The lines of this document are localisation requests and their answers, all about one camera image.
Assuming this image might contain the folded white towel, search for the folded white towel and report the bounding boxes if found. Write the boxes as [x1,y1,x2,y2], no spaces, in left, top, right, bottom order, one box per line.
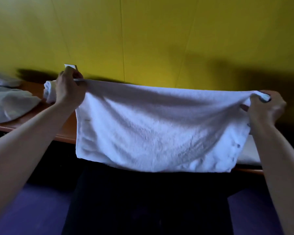
[236,134,263,167]

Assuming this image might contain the rolled white towel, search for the rolled white towel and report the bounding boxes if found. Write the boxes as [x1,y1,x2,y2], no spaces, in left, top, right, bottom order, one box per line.
[43,80,57,104]

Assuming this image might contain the person's left forearm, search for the person's left forearm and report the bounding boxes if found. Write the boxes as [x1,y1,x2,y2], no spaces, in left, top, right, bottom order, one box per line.
[0,101,76,228]

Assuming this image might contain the white terry towel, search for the white terry towel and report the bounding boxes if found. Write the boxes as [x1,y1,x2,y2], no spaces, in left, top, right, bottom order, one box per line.
[74,79,271,173]

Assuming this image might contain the person's dark trousers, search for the person's dark trousers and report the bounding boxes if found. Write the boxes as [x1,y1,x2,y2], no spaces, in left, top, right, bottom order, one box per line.
[61,159,236,235]

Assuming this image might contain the person's right hand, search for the person's right hand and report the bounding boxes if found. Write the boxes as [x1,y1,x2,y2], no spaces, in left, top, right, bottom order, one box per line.
[241,90,287,135]

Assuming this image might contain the person's right forearm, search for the person's right forearm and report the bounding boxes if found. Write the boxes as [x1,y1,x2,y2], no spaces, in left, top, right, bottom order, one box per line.
[250,124,294,235]

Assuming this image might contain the person's left hand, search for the person's left hand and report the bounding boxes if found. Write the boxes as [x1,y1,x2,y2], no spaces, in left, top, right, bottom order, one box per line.
[54,66,87,108]

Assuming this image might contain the crumpled white towel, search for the crumpled white towel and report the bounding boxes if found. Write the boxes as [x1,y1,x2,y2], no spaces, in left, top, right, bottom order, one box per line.
[0,86,42,125]
[0,71,22,88]

